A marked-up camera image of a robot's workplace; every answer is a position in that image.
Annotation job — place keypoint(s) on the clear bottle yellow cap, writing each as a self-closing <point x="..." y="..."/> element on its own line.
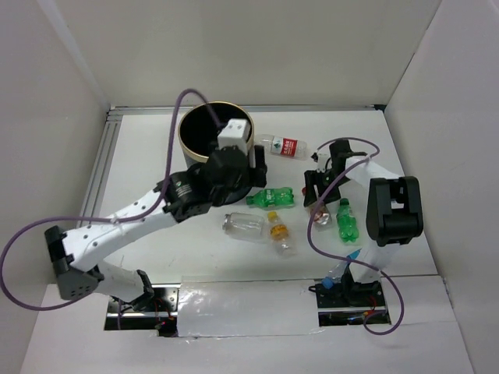
<point x="280" y="235"/>

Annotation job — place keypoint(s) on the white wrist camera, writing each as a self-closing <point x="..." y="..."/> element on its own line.
<point x="235" y="133"/>
<point x="322" y="161"/>

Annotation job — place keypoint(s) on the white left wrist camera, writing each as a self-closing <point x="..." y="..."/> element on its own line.
<point x="235" y="133"/>

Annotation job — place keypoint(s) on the small green bottle right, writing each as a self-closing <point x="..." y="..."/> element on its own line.
<point x="346" y="222"/>

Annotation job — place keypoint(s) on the clear bottle blue label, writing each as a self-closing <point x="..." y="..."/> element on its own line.
<point x="334" y="276"/>

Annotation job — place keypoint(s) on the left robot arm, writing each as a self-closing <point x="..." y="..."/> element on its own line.
<point x="79" y="255"/>

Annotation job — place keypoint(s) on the crushed clear bottle red cap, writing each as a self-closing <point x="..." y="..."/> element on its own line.
<point x="322" y="219"/>

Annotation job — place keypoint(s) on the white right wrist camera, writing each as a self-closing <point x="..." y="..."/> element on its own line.
<point x="322" y="161"/>

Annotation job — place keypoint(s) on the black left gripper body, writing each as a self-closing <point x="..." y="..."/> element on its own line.
<point x="243" y="181"/>

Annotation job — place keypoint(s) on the black bin gold rim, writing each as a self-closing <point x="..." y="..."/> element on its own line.
<point x="198" y="133"/>

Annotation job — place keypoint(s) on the clear capless wide bottle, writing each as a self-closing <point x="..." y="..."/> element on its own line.
<point x="244" y="226"/>

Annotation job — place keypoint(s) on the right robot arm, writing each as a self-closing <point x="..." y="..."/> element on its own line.
<point x="394" y="218"/>

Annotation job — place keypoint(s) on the clear bottle red label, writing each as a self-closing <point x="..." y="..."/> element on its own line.
<point x="282" y="146"/>

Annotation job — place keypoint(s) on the aluminium frame rail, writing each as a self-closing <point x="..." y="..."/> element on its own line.
<point x="132" y="160"/>

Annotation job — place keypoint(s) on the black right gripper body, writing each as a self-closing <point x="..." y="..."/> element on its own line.
<point x="327" y="179"/>

